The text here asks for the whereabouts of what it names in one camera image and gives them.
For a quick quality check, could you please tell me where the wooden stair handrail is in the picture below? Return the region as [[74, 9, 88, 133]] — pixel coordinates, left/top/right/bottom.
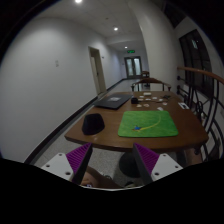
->
[[177, 66, 224, 161]]

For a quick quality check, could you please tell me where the brown wooden table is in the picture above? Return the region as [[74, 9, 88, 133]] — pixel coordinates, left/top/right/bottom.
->
[[65, 91, 208, 154]]

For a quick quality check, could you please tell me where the double glass door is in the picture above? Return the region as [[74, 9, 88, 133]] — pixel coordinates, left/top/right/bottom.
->
[[124, 56, 142, 79]]

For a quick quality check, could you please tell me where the wooden chair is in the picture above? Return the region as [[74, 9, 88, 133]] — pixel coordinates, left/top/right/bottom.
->
[[131, 78, 172, 91]]

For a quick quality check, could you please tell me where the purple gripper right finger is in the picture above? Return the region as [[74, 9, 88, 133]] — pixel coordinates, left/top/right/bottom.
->
[[132, 142, 184, 186]]

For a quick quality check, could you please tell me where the green exit sign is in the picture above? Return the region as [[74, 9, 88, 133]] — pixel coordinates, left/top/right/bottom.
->
[[127, 50, 135, 54]]

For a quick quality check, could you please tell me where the green mouse pad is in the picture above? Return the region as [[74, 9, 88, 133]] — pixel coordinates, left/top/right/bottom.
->
[[118, 111, 179, 138]]

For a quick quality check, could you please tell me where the dark closed laptop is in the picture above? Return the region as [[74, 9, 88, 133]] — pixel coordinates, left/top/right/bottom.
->
[[95, 93, 132, 110]]

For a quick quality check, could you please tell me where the small black box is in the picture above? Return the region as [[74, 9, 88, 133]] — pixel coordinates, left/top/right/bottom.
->
[[131, 97, 138, 104]]

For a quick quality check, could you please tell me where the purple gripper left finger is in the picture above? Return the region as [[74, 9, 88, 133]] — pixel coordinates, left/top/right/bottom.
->
[[41, 142, 94, 186]]

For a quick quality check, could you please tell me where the beige side door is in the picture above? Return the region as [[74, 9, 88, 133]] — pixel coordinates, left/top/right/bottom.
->
[[89, 47, 106, 95]]

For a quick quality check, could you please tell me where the black computer mouse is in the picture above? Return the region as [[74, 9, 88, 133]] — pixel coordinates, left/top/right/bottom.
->
[[82, 113, 105, 135]]

